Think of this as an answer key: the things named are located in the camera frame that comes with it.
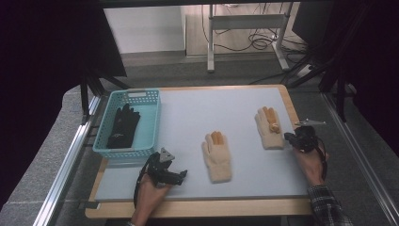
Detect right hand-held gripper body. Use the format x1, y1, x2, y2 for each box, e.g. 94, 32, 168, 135
294, 118, 327, 153

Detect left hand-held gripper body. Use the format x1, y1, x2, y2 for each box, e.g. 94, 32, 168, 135
145, 147, 180, 187

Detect beige fleece glove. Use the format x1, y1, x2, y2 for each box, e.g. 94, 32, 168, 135
200, 130, 233, 185
254, 105, 286, 151

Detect teal plastic basket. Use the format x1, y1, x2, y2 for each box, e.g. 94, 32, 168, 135
92, 88, 162, 160

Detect person's left hand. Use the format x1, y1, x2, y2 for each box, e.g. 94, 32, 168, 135
132, 173, 173, 218

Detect person's right hand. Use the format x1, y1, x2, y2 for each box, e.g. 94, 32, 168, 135
292, 145, 331, 187

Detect grey table mat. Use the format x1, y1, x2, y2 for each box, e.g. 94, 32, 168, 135
94, 87, 311, 202

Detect black tripod stand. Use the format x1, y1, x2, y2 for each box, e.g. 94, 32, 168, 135
280, 3, 359, 123
79, 66, 132, 124

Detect dark curtain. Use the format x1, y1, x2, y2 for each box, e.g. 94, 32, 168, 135
0, 0, 128, 210
291, 0, 399, 158

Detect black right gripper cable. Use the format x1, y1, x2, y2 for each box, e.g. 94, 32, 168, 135
314, 136, 329, 183

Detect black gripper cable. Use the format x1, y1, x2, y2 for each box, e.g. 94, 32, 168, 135
314, 136, 329, 183
133, 153, 158, 209

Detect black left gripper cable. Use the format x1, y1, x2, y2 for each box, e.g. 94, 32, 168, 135
133, 153, 158, 209

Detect aluminium rail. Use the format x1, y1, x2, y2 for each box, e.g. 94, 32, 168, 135
320, 91, 399, 221
32, 94, 102, 226

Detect black floor cables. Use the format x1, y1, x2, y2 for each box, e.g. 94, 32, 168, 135
200, 3, 310, 64

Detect white desk frame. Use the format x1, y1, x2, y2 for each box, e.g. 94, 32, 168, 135
206, 3, 292, 74

